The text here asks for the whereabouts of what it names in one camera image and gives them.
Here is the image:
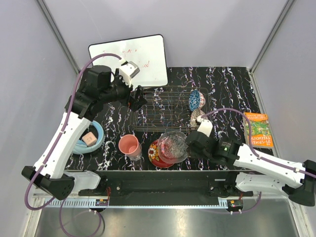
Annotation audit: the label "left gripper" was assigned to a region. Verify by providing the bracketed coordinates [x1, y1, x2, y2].
[101, 69, 148, 111]

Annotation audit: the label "orange green book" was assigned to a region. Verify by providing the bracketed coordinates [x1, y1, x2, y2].
[244, 112, 274, 149]

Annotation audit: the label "clear glass plate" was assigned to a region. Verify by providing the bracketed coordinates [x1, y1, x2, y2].
[158, 131, 188, 164]

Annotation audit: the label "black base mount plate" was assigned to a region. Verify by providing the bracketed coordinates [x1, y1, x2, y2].
[79, 170, 253, 207]

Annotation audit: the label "light blue headphones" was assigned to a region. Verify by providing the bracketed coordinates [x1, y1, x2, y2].
[72, 121, 105, 155]

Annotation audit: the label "purple cable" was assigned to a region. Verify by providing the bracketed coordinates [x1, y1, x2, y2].
[25, 53, 123, 237]
[196, 108, 316, 214]

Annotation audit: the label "pink tumbler cup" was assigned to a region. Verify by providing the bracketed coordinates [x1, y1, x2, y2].
[118, 134, 142, 161]

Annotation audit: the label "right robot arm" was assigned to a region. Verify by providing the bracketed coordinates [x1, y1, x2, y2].
[186, 131, 316, 206]

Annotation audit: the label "red patterned white bowl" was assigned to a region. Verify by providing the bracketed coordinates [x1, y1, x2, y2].
[190, 108, 205, 128]

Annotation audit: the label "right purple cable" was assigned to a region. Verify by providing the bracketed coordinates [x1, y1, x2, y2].
[196, 108, 316, 214]

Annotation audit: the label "whiteboard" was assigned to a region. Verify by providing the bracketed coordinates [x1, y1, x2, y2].
[88, 34, 168, 88]

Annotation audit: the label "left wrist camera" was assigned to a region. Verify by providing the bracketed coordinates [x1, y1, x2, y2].
[118, 59, 140, 87]

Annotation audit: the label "red floral plate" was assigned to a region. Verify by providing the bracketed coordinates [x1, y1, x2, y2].
[148, 140, 174, 168]

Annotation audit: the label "pink dice cube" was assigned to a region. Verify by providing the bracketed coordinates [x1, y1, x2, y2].
[82, 132, 97, 147]

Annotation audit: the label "blue patterned bowl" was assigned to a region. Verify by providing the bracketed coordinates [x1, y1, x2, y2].
[189, 90, 205, 112]

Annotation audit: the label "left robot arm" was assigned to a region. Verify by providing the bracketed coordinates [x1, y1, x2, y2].
[22, 61, 147, 200]

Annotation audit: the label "wire dish rack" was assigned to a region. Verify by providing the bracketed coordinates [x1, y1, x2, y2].
[130, 86, 210, 133]

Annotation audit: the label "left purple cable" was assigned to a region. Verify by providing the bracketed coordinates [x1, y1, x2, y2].
[25, 53, 123, 237]

